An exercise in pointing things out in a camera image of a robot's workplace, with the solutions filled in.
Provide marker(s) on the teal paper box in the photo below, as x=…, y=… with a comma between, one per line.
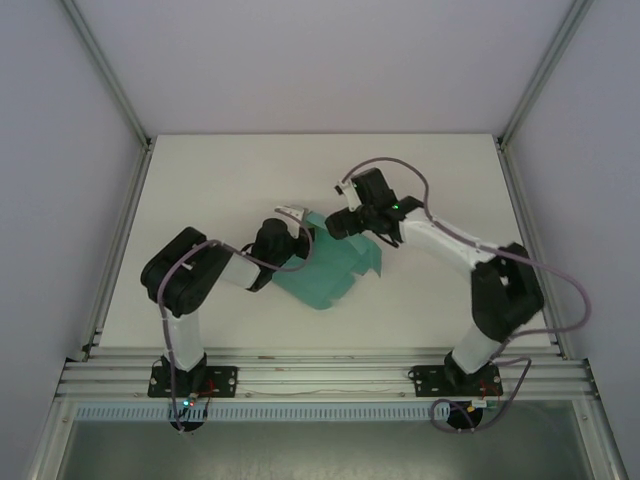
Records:
x=325, y=272

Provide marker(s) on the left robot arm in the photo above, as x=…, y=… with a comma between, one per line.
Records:
x=175, y=280

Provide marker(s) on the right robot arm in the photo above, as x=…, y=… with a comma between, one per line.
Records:
x=505, y=300

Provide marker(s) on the small circuit board with LEDs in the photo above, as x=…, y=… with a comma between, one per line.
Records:
x=189, y=401

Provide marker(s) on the small connector board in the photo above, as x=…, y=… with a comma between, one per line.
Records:
x=486, y=403

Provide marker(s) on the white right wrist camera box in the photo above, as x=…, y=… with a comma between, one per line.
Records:
x=347, y=192

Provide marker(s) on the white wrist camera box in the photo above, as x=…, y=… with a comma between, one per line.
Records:
x=292, y=215
x=347, y=192

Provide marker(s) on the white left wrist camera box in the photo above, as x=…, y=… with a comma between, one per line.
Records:
x=292, y=215

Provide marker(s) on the aluminium mounting rail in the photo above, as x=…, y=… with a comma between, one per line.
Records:
x=325, y=372

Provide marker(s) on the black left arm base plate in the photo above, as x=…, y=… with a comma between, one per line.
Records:
x=225, y=381

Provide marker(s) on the aluminium table side rail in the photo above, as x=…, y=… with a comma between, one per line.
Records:
x=525, y=220
x=125, y=225

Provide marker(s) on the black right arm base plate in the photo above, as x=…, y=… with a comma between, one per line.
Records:
x=425, y=381

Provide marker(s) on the aluminium frame post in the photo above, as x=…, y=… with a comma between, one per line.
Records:
x=107, y=75
x=542, y=75

